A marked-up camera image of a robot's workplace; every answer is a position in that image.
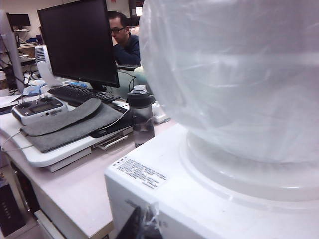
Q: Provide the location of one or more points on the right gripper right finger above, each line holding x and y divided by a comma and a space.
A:
152, 230

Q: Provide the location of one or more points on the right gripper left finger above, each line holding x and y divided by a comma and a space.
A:
130, 224

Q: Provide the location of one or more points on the white water dispenser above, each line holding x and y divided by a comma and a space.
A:
199, 204

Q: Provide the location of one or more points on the white office desk cabinet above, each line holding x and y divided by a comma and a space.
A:
74, 189

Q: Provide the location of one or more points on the plastic-wrapped water jug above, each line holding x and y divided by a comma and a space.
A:
224, 74

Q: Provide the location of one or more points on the white desk fan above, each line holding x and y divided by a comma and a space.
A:
46, 69

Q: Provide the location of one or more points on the white desktop stand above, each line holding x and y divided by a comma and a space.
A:
62, 160

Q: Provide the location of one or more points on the black laptop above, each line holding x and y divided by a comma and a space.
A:
112, 129

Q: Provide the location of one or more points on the dark grey drink bottle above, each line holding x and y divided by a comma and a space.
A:
142, 117

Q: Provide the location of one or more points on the grey padded sleeve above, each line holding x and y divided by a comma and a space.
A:
74, 129

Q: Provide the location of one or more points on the white power strip with charger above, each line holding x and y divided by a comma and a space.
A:
159, 114

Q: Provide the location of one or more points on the black bar with white print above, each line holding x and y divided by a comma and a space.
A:
12, 211

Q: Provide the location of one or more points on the black computer keyboard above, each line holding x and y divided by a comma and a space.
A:
74, 93

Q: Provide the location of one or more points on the white remote controller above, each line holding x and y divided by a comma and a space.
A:
37, 109

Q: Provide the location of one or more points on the pale green object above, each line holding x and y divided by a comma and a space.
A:
140, 73

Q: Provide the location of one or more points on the flat black background keyboard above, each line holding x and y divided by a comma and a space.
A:
128, 66

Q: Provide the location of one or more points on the blue cloth item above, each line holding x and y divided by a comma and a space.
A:
33, 90

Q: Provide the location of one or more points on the man with glasses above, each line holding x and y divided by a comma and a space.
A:
127, 47

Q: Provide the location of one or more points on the black computer monitor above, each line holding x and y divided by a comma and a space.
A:
74, 37

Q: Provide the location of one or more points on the silver metal column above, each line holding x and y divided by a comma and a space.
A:
15, 62

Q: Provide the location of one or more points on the small background monitor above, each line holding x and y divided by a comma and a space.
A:
18, 19

